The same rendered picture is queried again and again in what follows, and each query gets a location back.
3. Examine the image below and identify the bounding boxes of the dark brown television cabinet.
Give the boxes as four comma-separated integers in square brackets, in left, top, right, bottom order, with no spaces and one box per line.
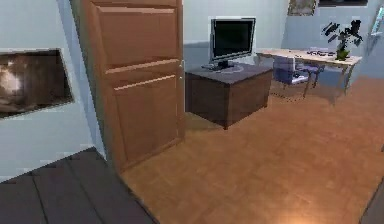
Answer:
[184,62,274,131]

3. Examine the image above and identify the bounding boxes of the brown wooden room door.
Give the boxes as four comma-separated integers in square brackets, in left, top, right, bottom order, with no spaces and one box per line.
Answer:
[80,0,187,173]

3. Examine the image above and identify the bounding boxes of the black flat television set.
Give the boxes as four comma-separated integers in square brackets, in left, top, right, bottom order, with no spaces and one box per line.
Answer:
[201,17,257,72]

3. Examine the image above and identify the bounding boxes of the blue desk chair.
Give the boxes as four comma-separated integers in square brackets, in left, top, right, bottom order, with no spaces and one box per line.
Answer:
[272,55,326,99]

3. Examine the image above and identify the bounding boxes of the pale wooden desk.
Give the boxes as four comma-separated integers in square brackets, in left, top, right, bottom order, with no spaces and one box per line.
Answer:
[256,47,363,106]

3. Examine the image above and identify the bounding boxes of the dark flat keyboard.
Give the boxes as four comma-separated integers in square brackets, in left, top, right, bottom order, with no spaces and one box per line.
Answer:
[306,49,337,57]

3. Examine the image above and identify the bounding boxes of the dark house plant green pot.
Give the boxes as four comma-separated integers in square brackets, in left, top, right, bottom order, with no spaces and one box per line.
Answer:
[321,19,364,62]

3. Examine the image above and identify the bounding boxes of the grey framed wall picture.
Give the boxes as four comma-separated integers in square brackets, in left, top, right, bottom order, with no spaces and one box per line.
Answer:
[287,0,317,17]

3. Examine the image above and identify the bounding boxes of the dark framed wall picture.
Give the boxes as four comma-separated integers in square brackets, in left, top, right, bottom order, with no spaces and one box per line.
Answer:
[0,48,75,119]

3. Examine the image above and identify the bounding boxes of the black framed wall picture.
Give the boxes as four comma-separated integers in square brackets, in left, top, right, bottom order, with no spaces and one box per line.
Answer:
[317,0,369,8]

